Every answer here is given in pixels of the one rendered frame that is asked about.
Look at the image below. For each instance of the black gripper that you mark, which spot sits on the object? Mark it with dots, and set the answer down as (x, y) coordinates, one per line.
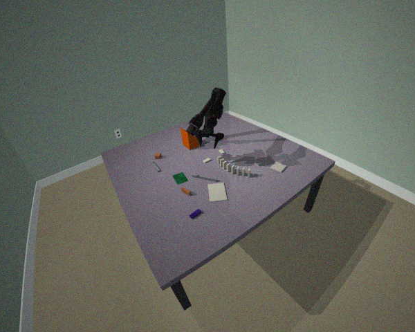
(218, 136)

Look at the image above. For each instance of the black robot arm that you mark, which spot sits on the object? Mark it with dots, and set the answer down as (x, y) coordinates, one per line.
(211, 111)

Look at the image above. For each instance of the dark blue flat bar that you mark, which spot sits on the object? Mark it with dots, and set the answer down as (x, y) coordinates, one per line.
(194, 214)

